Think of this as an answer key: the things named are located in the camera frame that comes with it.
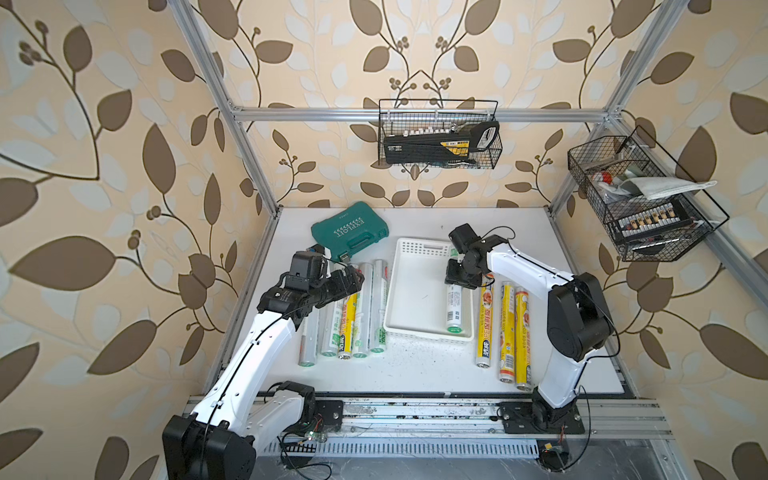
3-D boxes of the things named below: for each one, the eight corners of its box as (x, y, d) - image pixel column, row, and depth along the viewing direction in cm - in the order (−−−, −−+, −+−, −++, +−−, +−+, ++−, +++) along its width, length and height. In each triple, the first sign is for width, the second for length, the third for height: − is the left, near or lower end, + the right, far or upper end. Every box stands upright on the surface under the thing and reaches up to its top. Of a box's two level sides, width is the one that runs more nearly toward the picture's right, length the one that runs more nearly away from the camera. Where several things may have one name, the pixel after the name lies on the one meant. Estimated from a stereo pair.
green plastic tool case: (332, 266, 104) (330, 259, 101) (310, 232, 115) (307, 225, 111) (390, 236, 113) (390, 228, 110) (364, 207, 124) (363, 199, 120)
